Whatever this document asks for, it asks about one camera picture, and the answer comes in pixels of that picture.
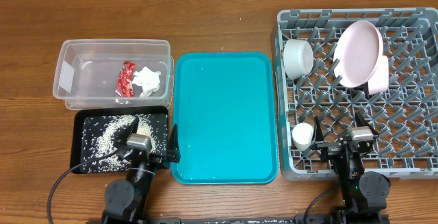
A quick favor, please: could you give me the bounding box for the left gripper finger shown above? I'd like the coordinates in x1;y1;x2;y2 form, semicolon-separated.
166;124;181;163
116;117;139;142

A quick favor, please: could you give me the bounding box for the teal serving tray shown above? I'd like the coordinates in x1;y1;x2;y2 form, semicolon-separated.
171;51;279;185

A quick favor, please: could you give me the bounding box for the black plastic bin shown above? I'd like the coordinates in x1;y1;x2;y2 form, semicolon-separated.
70;106;168;174

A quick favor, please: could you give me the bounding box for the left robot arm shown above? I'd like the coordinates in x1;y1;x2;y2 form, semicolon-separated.
100;118;181;223

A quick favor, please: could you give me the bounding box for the grey bowl with food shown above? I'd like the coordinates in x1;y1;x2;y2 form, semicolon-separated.
283;39;313;80

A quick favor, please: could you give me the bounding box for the white tissue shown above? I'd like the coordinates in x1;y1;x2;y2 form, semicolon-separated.
132;66;162;98

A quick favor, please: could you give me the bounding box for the red foil wrapper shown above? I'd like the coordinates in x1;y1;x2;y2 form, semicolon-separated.
115;61;136;97

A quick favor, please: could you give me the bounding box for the grey dishwasher rack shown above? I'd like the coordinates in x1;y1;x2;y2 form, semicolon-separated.
272;8;437;181

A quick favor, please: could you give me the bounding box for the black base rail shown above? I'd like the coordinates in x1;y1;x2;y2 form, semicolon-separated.
85;214;391;224

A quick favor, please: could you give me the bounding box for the white cup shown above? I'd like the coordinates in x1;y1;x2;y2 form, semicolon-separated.
292;123;313;151

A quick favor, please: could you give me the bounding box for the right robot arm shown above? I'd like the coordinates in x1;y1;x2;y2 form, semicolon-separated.
302;112;391;224

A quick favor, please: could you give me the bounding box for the clear plastic bin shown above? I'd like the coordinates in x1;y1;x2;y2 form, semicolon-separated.
53;38;174;110

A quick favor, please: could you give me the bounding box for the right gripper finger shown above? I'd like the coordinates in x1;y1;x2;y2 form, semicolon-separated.
312;116;324;143
355;111;378;137

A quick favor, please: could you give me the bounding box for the spilled rice and food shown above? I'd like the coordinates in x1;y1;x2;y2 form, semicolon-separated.
81;114;168;162

